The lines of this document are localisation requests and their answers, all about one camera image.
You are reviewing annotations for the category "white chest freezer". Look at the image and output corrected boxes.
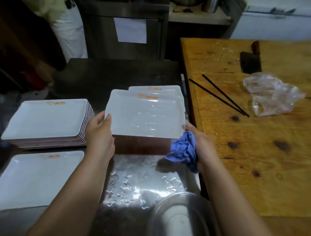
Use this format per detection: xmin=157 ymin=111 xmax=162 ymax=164
xmin=229 ymin=0 xmax=311 ymax=41

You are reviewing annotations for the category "stack of white plates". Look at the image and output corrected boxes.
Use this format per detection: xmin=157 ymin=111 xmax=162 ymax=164
xmin=128 ymin=85 xmax=184 ymax=98
xmin=1 ymin=99 xmax=95 ymax=149

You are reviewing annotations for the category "stainless steel cabinet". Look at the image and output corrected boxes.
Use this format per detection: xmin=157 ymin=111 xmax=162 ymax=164
xmin=75 ymin=0 xmax=170 ymax=60

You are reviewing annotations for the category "person's left forearm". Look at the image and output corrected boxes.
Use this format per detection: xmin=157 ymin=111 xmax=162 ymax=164
xmin=27 ymin=152 xmax=110 ymax=236

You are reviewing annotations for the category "blue cloth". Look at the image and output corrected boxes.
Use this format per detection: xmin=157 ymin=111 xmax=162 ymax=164
xmin=166 ymin=131 xmax=200 ymax=174

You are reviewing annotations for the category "steel work table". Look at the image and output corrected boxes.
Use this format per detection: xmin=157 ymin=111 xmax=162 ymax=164
xmin=0 ymin=58 xmax=219 ymax=236

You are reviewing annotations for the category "red fire extinguisher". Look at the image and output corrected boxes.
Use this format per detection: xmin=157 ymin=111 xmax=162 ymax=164
xmin=20 ymin=70 xmax=48 ymax=91

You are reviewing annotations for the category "steel jug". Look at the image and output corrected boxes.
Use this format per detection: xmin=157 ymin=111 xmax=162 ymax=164
xmin=203 ymin=0 xmax=219 ymax=14

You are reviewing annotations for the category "black chopstick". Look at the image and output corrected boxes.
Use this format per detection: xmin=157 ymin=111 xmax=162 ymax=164
xmin=202 ymin=74 xmax=250 ymax=117
xmin=189 ymin=78 xmax=248 ymax=117

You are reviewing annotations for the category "person's right forearm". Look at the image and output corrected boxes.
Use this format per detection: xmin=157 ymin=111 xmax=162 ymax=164
xmin=200 ymin=155 xmax=272 ymax=236

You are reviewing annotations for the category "white paper sheet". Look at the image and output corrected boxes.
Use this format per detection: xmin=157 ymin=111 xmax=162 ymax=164
xmin=113 ymin=17 xmax=147 ymax=44

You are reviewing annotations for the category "person's left hand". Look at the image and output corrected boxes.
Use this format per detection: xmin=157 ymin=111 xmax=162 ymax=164
xmin=85 ymin=111 xmax=115 ymax=161

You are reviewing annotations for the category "clear glass bowl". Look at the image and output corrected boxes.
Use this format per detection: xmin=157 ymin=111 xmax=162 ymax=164
xmin=148 ymin=192 xmax=220 ymax=236

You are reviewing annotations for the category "crumpled clear plastic bag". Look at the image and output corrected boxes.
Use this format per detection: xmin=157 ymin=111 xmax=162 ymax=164
xmin=243 ymin=72 xmax=306 ymax=118

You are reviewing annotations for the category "beige side counter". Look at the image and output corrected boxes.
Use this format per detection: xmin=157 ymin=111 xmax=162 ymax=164
xmin=169 ymin=2 xmax=231 ymax=26

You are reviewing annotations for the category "wooden table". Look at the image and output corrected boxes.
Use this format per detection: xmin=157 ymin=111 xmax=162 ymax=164
xmin=180 ymin=38 xmax=311 ymax=236

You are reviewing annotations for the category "person's right hand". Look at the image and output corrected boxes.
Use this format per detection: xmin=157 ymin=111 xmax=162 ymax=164
xmin=186 ymin=122 xmax=219 ymax=173

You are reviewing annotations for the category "white rectangular plate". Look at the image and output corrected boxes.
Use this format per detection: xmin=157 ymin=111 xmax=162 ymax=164
xmin=0 ymin=150 xmax=85 ymax=211
xmin=105 ymin=89 xmax=186 ymax=139

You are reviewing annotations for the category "steel cleaver with dark handle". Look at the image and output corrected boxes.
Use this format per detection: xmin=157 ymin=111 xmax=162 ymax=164
xmin=240 ymin=41 xmax=262 ymax=75

